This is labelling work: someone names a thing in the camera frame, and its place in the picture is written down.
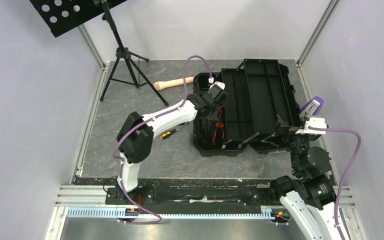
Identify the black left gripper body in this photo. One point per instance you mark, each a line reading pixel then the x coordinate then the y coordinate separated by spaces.
pixel 215 107

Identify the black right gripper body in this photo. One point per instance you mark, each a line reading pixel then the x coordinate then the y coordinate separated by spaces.
pixel 293 136

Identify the orange black combination pliers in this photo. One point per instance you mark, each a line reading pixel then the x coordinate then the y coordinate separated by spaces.
pixel 219 133

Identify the black plastic toolbox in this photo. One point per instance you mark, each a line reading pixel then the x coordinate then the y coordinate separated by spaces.
pixel 258 90

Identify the yellow black screwdriver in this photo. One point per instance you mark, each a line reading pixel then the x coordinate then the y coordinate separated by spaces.
pixel 169 133

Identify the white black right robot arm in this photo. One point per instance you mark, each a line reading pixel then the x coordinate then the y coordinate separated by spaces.
pixel 309 197

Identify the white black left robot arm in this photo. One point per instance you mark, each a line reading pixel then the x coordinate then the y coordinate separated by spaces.
pixel 136 136

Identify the purple plastic scraper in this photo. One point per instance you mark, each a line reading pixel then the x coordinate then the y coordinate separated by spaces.
pixel 311 108

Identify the black tripod music stand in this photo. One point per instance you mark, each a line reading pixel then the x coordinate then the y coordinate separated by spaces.
pixel 62 16

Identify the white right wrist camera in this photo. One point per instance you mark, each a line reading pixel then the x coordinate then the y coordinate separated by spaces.
pixel 313 126

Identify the beige wooden handle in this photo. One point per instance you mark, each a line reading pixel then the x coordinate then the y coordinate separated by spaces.
pixel 161 85

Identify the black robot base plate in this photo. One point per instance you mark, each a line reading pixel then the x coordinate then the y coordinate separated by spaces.
pixel 204 195

